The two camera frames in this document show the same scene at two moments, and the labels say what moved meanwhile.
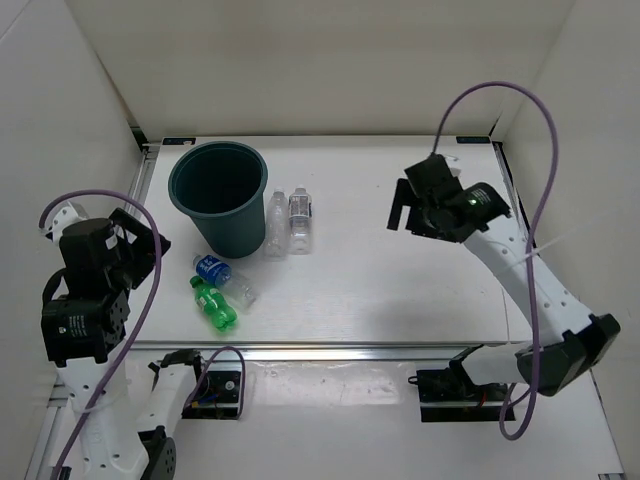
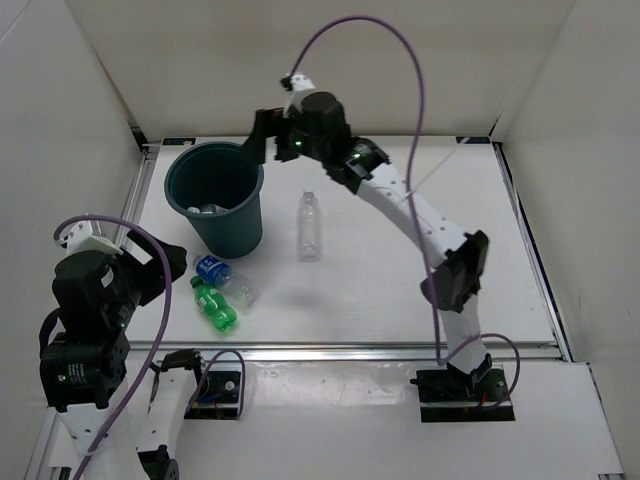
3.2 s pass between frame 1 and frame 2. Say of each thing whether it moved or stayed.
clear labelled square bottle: moved
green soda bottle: stayed
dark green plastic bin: stayed
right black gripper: moved
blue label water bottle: stayed
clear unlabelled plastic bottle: moved
